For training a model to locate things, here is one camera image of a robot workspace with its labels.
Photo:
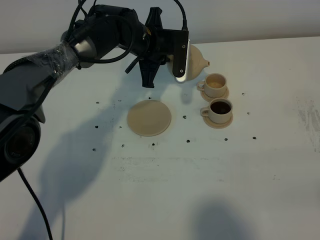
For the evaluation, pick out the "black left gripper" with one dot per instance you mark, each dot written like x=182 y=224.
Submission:
x=106 y=34

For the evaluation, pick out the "beige ceramic teapot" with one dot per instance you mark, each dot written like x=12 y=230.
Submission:
x=196 y=63

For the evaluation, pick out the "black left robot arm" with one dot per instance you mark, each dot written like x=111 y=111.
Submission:
x=24 y=85

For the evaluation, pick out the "large beige teapot saucer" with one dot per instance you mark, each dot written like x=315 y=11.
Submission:
x=149 y=118

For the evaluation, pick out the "far beige teacup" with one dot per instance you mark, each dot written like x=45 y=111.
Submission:
x=214 y=85

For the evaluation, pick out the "beige teacup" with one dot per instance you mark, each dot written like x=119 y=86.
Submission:
x=214 y=85
x=218 y=111

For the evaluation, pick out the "far beige cup saucer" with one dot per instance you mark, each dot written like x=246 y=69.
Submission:
x=208 y=98

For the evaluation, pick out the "beige cup saucer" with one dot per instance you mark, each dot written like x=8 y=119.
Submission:
x=214 y=125
x=208 y=98

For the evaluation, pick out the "near beige cup saucer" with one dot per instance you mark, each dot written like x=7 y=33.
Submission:
x=214 y=125

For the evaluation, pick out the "near beige teacup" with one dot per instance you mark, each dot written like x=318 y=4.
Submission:
x=218 y=111

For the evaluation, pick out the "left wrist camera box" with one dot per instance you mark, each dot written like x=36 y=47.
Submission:
x=177 y=44

